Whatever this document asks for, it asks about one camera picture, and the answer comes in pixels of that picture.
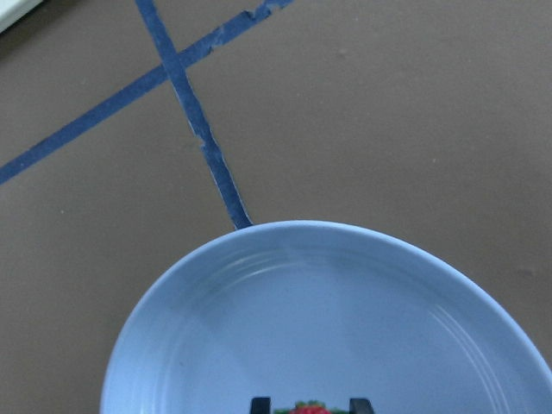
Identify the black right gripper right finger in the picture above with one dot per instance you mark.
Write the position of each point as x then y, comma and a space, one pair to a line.
360, 406

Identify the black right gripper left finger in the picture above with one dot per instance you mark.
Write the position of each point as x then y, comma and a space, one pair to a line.
261, 405

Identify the red strawberry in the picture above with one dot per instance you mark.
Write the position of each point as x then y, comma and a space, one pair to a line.
306, 407

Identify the blue plate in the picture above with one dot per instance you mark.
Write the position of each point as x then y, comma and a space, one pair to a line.
326, 311

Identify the cream bear tray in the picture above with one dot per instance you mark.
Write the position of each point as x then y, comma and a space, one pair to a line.
11, 11

